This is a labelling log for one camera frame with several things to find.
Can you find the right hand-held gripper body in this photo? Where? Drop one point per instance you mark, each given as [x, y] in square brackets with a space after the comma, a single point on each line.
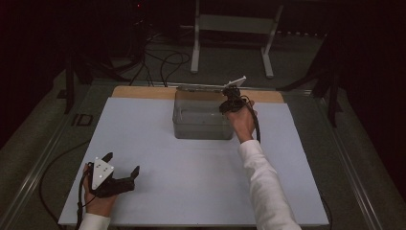
[231, 105]

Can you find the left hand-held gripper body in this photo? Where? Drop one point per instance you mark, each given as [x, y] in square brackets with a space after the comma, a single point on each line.
[110, 187]

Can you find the transparent plastic storage box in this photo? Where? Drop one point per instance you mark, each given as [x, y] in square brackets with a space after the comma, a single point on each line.
[198, 126]

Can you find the person's left hand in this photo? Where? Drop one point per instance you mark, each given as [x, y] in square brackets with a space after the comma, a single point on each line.
[99, 206]

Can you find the person's right hand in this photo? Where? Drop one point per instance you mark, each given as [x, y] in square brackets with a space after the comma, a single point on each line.
[244, 126]

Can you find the black floor socket plate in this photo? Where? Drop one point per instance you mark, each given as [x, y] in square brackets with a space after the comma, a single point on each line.
[83, 119]

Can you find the white table mat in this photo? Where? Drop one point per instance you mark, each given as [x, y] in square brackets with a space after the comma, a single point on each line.
[178, 166]

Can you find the black tripod stand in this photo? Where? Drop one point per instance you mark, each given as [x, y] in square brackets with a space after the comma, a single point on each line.
[69, 86]
[332, 96]

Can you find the white metal stand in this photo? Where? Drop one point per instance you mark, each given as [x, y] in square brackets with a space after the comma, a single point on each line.
[236, 24]

